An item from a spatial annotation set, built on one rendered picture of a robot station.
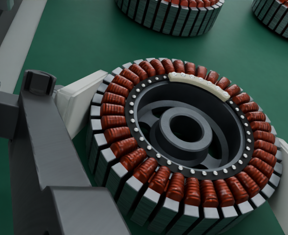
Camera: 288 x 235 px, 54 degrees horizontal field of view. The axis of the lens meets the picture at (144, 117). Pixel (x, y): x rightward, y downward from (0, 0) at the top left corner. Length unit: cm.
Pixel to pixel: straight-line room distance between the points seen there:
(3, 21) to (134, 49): 10
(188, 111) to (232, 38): 17
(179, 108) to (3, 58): 13
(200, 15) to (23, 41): 16
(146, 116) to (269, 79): 15
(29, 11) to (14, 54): 6
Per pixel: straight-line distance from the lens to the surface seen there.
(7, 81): 22
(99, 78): 16
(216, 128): 19
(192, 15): 28
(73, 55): 24
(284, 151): 18
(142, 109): 18
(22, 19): 28
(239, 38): 34
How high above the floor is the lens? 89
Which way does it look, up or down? 47 degrees down
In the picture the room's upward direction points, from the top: 20 degrees clockwise
